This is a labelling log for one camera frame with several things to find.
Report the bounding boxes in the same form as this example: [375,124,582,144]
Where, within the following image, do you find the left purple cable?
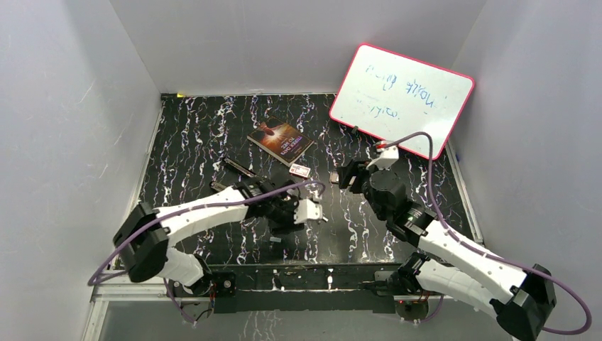
[87,179,327,325]

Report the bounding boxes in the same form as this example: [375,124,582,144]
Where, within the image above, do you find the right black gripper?
[336,158,389,222]

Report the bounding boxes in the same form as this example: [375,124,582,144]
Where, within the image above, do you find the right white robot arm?
[336,161,556,340]

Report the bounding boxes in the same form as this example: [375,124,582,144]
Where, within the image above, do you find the dark paperback book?
[247,117,314,166]

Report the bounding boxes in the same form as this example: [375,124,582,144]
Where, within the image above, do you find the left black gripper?
[265,197,304,234]

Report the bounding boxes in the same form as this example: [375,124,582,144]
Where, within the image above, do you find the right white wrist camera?
[366,141,399,172]

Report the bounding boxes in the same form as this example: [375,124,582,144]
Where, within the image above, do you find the beige stapler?
[209,181,236,193]

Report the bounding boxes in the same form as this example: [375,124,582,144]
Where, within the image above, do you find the black stapler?
[221,157,263,183]

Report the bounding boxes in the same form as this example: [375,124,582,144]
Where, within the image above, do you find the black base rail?
[167,261,452,315]

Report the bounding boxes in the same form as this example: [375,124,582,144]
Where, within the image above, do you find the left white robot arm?
[114,177,322,296]

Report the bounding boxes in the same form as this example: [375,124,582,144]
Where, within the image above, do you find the red white staple box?
[289,163,311,179]

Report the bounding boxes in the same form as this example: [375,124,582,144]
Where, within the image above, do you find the pink framed whiteboard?
[329,44,475,159]

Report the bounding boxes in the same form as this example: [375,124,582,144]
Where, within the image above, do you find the cardboard staple tray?
[329,172,339,184]

